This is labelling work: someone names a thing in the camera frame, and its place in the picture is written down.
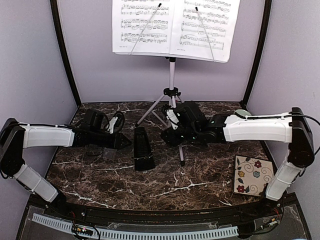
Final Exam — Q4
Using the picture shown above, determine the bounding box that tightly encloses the clear metronome front cover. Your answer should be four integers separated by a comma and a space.
101, 147, 117, 160

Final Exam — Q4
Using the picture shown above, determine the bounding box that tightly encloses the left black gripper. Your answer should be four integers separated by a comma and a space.
90, 129, 132, 150

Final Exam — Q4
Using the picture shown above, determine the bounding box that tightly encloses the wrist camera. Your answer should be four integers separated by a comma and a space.
161, 104, 179, 130
107, 111, 125, 134

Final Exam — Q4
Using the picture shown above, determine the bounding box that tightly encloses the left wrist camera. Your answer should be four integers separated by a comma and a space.
107, 111, 125, 134

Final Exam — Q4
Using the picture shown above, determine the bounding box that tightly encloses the floral square coaster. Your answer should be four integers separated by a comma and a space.
233, 155, 274, 197

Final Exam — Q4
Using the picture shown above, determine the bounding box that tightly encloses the black corner post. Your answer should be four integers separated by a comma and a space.
50, 0, 82, 108
240, 0, 273, 109

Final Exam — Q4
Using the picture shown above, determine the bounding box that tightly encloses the pale green bowl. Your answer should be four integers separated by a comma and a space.
234, 109, 252, 116

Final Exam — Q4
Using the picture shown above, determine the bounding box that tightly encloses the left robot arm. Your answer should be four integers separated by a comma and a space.
0, 109, 132, 218

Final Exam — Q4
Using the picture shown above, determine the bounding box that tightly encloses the left black corner post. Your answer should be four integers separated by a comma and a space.
50, 0, 82, 108

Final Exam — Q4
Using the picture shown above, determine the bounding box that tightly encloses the sheet music page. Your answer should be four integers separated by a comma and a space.
112, 0, 175, 56
170, 0, 240, 63

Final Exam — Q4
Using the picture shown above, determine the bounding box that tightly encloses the right black corner post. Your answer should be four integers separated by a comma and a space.
240, 0, 273, 109

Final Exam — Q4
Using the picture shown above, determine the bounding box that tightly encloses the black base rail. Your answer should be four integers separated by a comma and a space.
24, 193, 298, 227

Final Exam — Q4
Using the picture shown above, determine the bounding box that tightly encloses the white music stand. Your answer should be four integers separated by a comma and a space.
111, 0, 241, 167

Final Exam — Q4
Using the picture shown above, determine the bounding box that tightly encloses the grey cable duct strip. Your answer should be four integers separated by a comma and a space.
31, 213, 239, 240

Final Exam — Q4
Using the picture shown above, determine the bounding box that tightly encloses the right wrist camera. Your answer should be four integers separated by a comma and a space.
161, 104, 179, 130

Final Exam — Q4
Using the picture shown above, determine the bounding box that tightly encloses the black metronome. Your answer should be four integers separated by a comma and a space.
133, 127, 156, 171

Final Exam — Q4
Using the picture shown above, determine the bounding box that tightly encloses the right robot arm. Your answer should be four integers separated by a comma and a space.
160, 101, 320, 217

